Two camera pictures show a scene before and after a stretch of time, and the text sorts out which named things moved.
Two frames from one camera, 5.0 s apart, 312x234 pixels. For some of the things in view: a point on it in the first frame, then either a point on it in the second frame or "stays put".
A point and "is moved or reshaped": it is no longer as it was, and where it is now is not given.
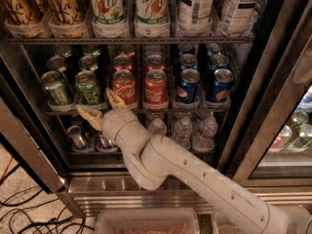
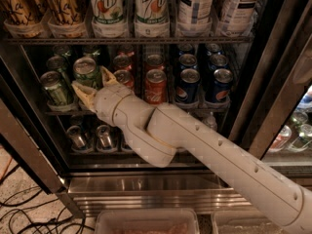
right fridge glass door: [271, 143] stays put
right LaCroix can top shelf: [64, 11] stays put
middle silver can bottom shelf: [103, 143] stays put
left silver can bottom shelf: [79, 139] stays put
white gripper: [114, 122] -> [105, 103]
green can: [87, 88] is moved or reshaped
